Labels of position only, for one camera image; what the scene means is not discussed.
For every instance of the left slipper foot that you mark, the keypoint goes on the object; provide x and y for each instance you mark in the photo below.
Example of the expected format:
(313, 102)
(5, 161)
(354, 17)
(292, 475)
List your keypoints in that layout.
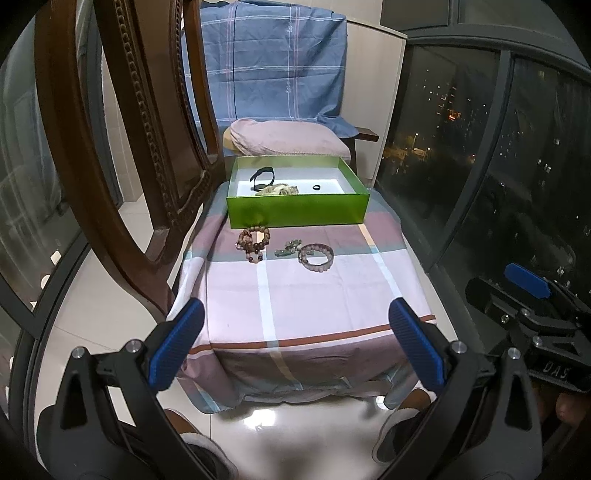
(206, 449)

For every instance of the pink seat cushion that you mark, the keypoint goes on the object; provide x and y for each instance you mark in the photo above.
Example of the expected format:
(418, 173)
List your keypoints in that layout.
(275, 137)

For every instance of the pink plaid table cloth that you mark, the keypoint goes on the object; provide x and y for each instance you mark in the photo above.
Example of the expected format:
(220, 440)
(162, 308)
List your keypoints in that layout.
(308, 322)

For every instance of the blue plaid cloth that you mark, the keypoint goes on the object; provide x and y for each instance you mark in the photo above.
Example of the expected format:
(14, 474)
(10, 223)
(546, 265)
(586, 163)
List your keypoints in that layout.
(275, 61)

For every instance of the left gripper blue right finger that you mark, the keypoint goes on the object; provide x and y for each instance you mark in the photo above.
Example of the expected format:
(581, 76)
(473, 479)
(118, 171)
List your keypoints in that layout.
(419, 342)

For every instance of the black smart watch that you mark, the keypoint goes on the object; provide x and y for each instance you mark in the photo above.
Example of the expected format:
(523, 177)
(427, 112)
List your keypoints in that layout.
(262, 178)

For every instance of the green cardboard box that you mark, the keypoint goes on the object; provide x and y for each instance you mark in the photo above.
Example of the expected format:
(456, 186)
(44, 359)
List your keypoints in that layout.
(329, 193)

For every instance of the carved brown wooden chair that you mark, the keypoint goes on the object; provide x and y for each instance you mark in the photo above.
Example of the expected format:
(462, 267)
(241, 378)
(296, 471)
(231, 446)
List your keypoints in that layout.
(155, 56)

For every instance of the right slipper foot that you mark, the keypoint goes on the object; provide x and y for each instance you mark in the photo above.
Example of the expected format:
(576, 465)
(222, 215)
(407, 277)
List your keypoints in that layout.
(400, 425)

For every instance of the slipper foot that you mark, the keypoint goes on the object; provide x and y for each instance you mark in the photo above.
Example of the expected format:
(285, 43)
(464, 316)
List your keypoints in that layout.
(400, 425)
(206, 449)

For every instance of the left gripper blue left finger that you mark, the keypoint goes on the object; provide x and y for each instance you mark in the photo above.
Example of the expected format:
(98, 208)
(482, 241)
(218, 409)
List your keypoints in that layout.
(170, 342)

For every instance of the right hand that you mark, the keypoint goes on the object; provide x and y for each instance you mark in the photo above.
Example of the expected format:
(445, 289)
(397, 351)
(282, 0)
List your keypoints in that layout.
(569, 409)

